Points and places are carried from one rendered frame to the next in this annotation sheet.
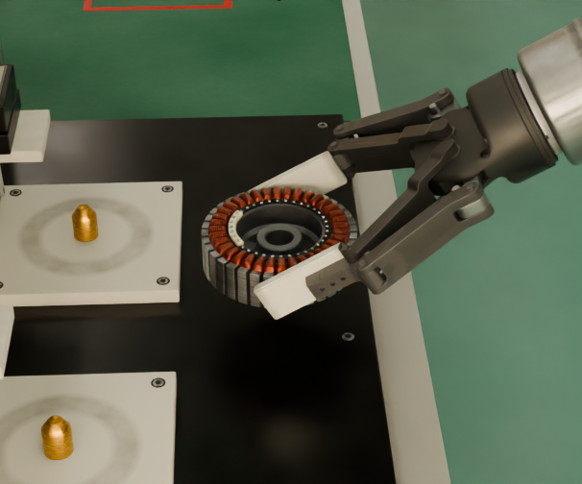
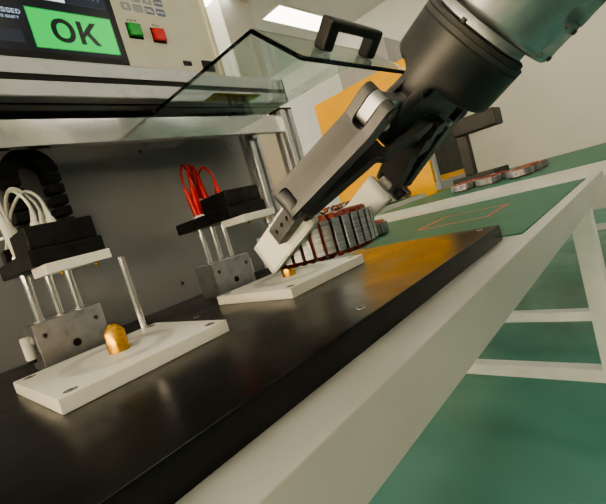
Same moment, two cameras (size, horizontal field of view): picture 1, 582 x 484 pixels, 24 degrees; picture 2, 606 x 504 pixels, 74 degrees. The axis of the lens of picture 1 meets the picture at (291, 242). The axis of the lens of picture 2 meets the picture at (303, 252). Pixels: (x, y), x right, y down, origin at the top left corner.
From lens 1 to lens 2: 0.83 m
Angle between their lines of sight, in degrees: 53
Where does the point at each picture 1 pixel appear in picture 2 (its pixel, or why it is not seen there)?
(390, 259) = (295, 179)
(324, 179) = (373, 197)
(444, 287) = not seen: outside the picture
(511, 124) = (420, 24)
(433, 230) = (333, 143)
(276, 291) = (264, 245)
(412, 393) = (389, 355)
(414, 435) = (350, 386)
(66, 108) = not seen: hidden behind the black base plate
